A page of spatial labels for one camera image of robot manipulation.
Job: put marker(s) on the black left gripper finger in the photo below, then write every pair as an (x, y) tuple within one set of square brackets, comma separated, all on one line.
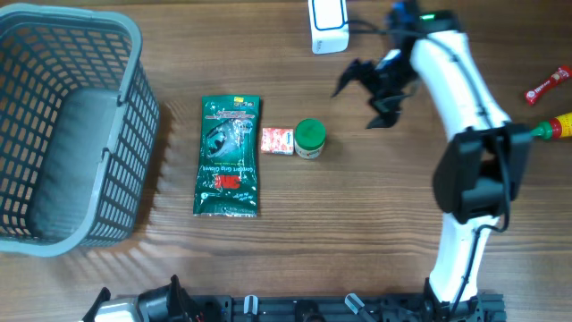
[(103, 296), (175, 305)]

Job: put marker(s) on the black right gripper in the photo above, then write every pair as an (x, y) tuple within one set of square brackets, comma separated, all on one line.
[(391, 109)]

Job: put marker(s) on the green lid jar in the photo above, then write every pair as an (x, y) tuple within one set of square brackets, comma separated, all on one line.
[(309, 138)]

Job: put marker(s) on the small red white box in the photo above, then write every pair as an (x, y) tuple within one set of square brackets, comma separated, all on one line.
[(277, 141)]

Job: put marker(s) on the green glove package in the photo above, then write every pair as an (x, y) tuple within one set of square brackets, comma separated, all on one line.
[(227, 178)]

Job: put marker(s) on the red sriracha bottle green cap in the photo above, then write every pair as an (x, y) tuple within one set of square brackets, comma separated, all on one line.
[(556, 128)]

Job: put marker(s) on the red stick sachet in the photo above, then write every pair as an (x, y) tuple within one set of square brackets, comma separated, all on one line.
[(562, 74)]

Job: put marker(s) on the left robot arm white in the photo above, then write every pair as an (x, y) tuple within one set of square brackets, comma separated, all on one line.
[(153, 305)]

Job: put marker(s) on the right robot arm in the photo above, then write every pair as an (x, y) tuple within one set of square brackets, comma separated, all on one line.
[(480, 172)]

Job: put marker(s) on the white barcode scanner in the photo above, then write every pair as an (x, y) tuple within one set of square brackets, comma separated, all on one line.
[(329, 29)]

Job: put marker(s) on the grey plastic basket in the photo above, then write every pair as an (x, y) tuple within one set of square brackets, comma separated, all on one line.
[(78, 126)]

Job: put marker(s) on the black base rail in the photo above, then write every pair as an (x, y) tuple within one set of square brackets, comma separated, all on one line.
[(408, 307)]

